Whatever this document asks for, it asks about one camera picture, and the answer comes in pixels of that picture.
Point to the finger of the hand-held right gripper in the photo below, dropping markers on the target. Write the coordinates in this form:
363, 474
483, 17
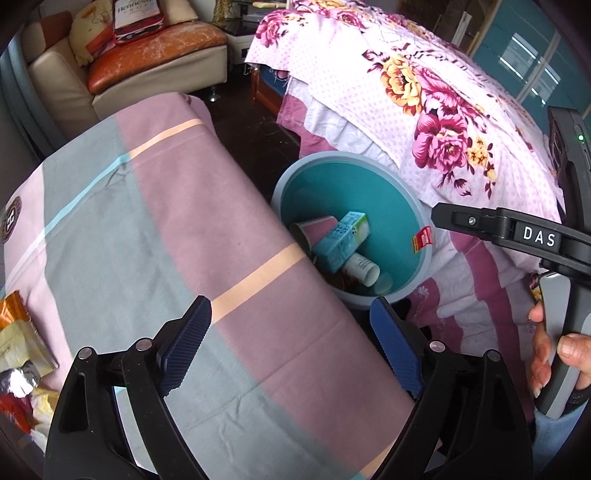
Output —
480, 221

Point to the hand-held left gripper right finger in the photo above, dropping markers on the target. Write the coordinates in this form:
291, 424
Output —
397, 350

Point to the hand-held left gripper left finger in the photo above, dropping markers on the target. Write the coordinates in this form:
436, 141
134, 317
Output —
184, 341

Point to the white small bottle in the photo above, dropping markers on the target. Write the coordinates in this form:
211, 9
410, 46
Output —
362, 270

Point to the teal round bin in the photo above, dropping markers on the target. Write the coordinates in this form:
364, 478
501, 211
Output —
369, 194

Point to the blue and green drink carton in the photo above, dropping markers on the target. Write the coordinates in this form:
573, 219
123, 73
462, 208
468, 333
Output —
341, 240

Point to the pink paper cup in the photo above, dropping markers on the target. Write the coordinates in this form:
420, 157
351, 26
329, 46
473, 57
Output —
318, 230

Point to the yellow and white wrapper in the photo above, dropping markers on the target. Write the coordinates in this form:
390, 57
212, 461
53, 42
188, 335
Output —
44, 406

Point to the person's right hand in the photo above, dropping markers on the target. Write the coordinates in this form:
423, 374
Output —
539, 360

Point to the plaid tablecloth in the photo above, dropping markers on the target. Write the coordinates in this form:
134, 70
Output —
184, 221

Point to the person's blue jeans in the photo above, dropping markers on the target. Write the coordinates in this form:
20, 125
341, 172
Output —
554, 438

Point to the cream snack packet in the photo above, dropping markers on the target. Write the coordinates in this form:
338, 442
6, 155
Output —
23, 346

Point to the silver foil wrapper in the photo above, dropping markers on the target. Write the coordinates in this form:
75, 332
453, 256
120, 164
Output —
21, 381

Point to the pink floral quilt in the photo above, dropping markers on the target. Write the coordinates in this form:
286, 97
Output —
369, 92

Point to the orange snack packet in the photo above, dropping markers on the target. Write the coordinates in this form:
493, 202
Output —
14, 309

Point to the teal glass cabinet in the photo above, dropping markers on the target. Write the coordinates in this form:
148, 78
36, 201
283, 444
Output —
508, 46

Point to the red snack packet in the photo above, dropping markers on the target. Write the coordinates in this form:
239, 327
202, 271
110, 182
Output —
11, 406

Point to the cream leather sofa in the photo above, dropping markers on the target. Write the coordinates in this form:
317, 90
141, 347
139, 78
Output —
60, 78

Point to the orange seat cushion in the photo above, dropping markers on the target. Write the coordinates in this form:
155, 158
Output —
161, 50

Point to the white side table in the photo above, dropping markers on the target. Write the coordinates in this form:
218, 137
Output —
240, 46

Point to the yellow plush pillow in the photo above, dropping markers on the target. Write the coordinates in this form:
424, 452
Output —
90, 32

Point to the Hennessy box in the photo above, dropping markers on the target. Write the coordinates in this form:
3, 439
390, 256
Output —
138, 18

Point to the cream pillow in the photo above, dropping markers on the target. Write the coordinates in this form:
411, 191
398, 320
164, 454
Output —
178, 11

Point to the wooden bed frame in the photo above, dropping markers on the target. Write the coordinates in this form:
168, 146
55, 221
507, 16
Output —
265, 92

